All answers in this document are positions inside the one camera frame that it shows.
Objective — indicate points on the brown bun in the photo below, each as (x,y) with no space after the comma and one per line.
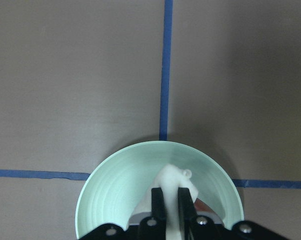
(201,206)

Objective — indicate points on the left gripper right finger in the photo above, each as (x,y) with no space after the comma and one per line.
(186,207)

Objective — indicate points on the green plate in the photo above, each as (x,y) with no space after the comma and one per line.
(116,186)

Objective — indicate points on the white bun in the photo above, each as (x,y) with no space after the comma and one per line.
(169,179)

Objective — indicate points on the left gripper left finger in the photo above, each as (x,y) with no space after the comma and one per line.
(158,209)

